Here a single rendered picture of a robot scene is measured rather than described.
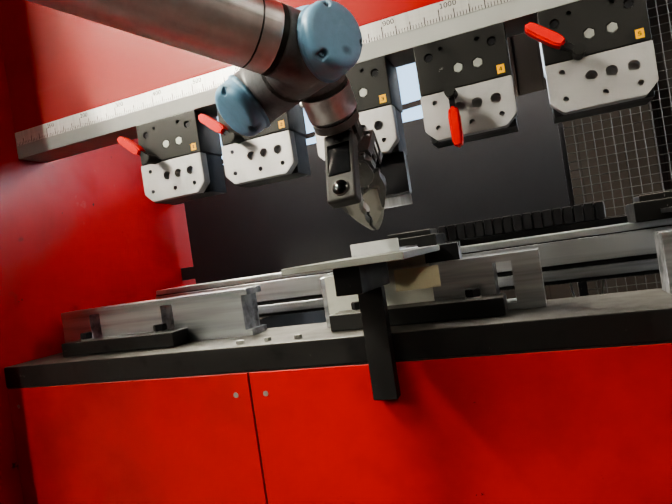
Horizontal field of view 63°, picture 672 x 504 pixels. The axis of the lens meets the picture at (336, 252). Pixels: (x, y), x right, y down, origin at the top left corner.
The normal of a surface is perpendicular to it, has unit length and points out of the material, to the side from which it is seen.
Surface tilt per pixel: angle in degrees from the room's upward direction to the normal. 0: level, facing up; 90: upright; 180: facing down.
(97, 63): 90
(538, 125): 90
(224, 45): 152
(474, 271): 90
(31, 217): 90
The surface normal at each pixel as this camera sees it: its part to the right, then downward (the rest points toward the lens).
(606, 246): -0.36, 0.05
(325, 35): 0.54, -0.08
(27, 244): 0.92, -0.14
